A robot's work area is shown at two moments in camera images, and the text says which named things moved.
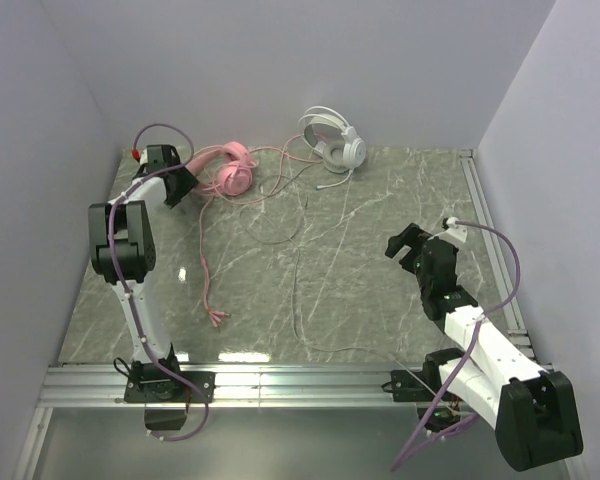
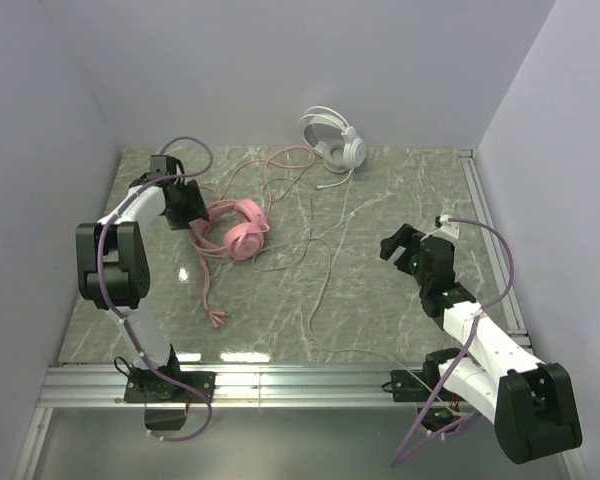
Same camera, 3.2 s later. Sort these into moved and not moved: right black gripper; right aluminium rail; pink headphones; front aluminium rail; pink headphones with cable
Moved: pink headphones with cable; pink headphones
Not moved: right black gripper; right aluminium rail; front aluminium rail
